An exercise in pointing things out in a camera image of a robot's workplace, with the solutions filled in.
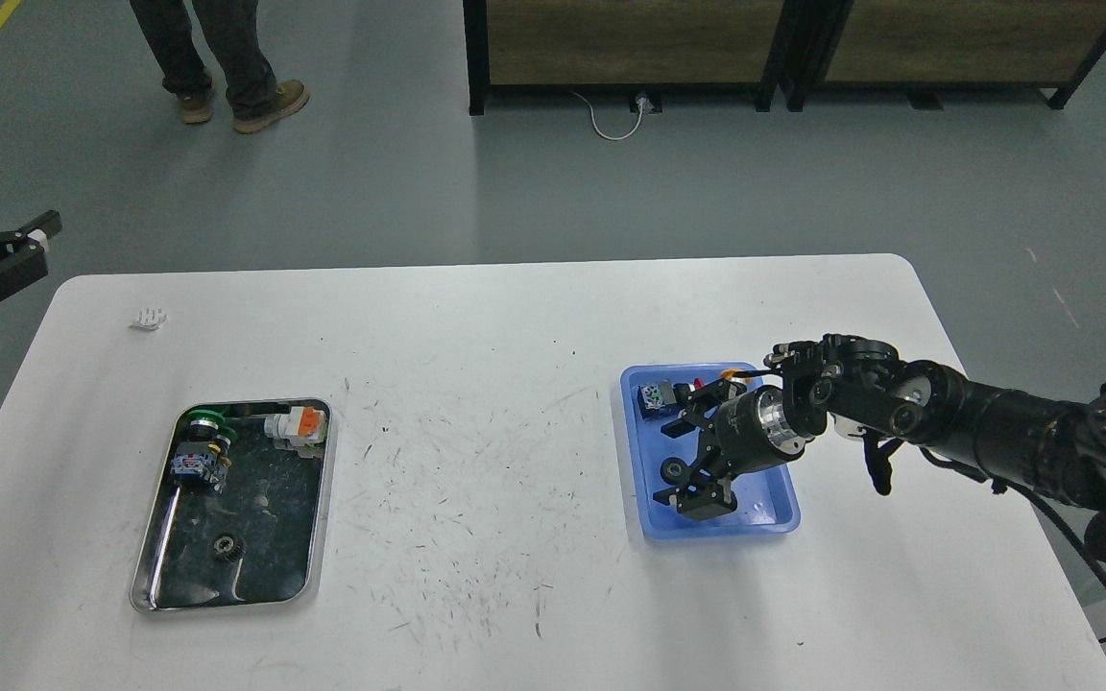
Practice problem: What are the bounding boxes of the green push button switch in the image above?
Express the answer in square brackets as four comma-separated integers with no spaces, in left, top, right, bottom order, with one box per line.
[166,406,238,493]

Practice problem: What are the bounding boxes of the wooden cabinet black frame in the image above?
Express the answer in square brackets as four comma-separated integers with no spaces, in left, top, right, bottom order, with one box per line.
[465,1,851,115]

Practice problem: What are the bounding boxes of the small white plastic clip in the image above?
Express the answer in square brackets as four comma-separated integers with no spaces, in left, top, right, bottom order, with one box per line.
[129,307,168,332]

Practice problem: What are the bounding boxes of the blue plastic tray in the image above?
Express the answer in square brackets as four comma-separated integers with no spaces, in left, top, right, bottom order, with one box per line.
[619,360,802,541]

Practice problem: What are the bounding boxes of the red push button switch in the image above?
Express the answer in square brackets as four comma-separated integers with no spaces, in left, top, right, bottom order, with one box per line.
[636,379,705,421]

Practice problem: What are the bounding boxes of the silver metal tray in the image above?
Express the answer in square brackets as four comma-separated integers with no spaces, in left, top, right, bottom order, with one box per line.
[129,398,333,613]

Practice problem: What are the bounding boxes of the white power cable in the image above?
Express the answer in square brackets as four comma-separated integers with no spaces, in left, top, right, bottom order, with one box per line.
[567,88,662,142]

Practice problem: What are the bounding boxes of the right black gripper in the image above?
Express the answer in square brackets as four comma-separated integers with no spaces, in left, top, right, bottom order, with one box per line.
[653,379,815,522]

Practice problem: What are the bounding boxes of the yellow push button switch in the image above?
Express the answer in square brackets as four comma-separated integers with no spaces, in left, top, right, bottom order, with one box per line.
[719,368,762,399]

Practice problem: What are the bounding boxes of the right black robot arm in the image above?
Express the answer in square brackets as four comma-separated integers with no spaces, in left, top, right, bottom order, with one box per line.
[632,334,1106,589]

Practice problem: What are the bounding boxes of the orange white connector block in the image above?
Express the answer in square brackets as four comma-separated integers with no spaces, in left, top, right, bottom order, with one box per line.
[262,406,328,459]

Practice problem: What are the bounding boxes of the person legs and boots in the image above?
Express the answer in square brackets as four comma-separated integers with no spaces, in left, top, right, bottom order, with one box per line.
[129,1,311,134]

